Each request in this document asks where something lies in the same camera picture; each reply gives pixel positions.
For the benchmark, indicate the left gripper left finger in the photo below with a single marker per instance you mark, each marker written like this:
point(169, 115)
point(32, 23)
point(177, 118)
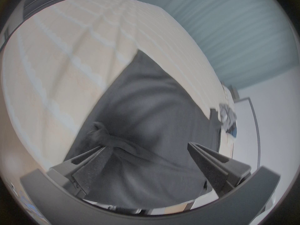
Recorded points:
point(93, 170)

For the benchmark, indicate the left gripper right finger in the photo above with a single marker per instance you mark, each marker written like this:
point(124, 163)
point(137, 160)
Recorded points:
point(211, 170)

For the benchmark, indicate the black sleeveless top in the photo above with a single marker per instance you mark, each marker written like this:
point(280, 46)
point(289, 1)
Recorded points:
point(145, 106)

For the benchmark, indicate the bed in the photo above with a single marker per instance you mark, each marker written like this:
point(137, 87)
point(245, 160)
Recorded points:
point(70, 55)

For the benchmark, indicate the dark blue garment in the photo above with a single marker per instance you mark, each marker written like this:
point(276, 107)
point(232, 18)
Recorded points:
point(234, 132)

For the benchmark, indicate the grey garment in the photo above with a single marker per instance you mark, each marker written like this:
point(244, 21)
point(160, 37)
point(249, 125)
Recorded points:
point(227, 116)

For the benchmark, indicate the white printed pillow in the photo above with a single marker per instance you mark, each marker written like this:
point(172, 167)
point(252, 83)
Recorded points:
point(226, 95)

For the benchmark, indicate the grey bedside table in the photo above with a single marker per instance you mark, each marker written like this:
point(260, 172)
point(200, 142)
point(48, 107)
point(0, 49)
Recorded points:
point(233, 90)

